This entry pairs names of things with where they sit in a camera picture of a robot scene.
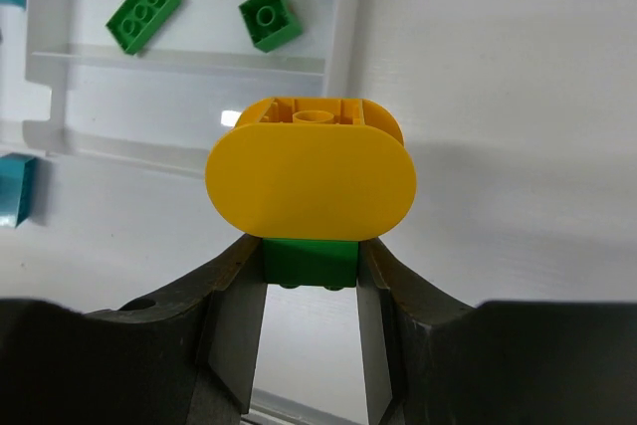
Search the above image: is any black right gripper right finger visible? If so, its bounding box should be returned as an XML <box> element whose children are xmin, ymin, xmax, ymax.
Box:
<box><xmin>356</xmin><ymin>239</ymin><xmax>636</xmax><ymax>424</ymax></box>

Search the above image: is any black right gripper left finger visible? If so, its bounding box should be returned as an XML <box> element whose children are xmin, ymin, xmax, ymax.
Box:
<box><xmin>1</xmin><ymin>235</ymin><xmax>267</xmax><ymax>424</ymax></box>

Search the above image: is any green lego brick small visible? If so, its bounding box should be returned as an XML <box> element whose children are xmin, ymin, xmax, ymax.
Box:
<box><xmin>262</xmin><ymin>239</ymin><xmax>359</xmax><ymax>291</ymax></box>

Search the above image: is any yellow lego brick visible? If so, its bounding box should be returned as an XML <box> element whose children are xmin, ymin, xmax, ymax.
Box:
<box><xmin>204</xmin><ymin>97</ymin><xmax>417</xmax><ymax>242</ymax></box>

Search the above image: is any white divided plastic tray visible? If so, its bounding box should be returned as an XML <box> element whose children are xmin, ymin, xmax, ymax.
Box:
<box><xmin>22</xmin><ymin>0</ymin><xmax>358</xmax><ymax>176</ymax></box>

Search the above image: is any teal lego brick front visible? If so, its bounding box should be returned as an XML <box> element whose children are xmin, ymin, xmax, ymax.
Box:
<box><xmin>1</xmin><ymin>153</ymin><xmax>38</xmax><ymax>228</ymax></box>

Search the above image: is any aluminium front rail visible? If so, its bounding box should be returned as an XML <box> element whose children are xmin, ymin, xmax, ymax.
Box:
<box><xmin>245</xmin><ymin>388</ymin><xmax>353</xmax><ymax>424</ymax></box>

